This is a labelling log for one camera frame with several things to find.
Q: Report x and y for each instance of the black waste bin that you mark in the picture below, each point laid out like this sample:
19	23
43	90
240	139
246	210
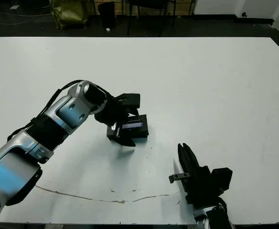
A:
107	15

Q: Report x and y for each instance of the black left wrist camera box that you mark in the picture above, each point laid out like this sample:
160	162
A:
129	100

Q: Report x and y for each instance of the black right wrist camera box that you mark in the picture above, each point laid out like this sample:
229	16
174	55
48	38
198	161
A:
222	179

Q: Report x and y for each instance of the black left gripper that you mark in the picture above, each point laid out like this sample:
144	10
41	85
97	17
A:
108	112

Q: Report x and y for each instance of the white paper sheet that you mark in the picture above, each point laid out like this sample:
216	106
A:
14	7

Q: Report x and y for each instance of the black box lid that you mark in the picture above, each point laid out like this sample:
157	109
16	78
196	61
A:
139	119

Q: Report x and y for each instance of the black office chair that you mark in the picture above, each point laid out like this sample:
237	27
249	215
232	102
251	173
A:
151	3

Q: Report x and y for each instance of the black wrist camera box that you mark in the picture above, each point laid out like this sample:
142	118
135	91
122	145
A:
222	179
129	100

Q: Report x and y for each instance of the large crinkled plastic bag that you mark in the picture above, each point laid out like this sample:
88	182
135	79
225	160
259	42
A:
69	13

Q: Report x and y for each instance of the small black round wall fitting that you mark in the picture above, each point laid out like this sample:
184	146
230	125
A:
244	14

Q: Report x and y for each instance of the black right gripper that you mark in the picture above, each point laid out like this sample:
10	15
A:
201	190

